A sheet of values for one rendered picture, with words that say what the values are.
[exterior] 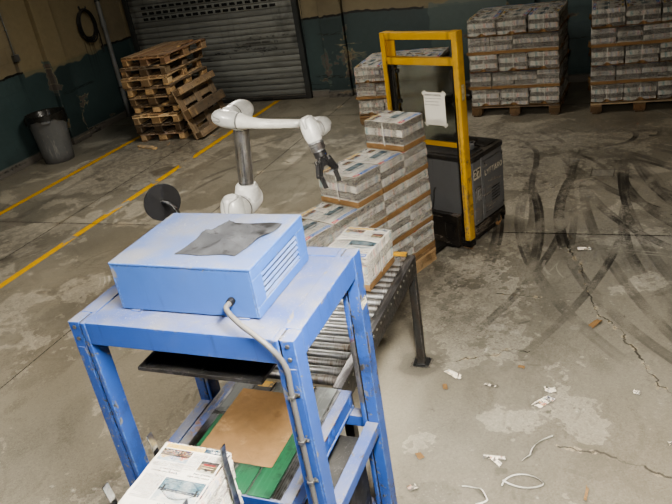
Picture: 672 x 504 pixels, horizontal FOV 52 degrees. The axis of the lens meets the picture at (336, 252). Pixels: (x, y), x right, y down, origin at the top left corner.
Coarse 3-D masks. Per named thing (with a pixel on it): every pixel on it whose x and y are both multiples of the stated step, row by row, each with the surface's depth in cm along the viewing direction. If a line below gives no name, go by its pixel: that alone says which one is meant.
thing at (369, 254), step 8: (360, 248) 398; (368, 248) 396; (376, 248) 399; (368, 256) 390; (376, 256) 401; (368, 264) 390; (376, 264) 402; (368, 272) 392; (376, 272) 403; (368, 280) 394
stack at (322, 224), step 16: (400, 192) 537; (320, 208) 515; (336, 208) 510; (352, 208) 505; (368, 208) 511; (384, 208) 525; (304, 224) 492; (320, 224) 488; (336, 224) 487; (352, 224) 501; (368, 224) 514; (384, 224) 528; (400, 224) 545; (320, 240) 478; (400, 256) 553
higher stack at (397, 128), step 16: (384, 112) 555; (400, 112) 549; (416, 112) 540; (368, 128) 544; (384, 128) 533; (400, 128) 522; (416, 128) 536; (384, 144) 539; (400, 144) 529; (416, 160) 542; (416, 176) 547; (416, 192) 551; (416, 208) 556; (416, 224) 561; (432, 224) 578; (416, 240) 565; (432, 240) 583; (432, 256) 587
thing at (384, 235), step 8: (344, 232) 420; (352, 232) 419; (360, 232) 417; (368, 232) 415; (376, 232) 414; (384, 232) 412; (384, 240) 408; (384, 248) 409; (392, 248) 421; (384, 256) 412; (392, 256) 422; (384, 264) 412
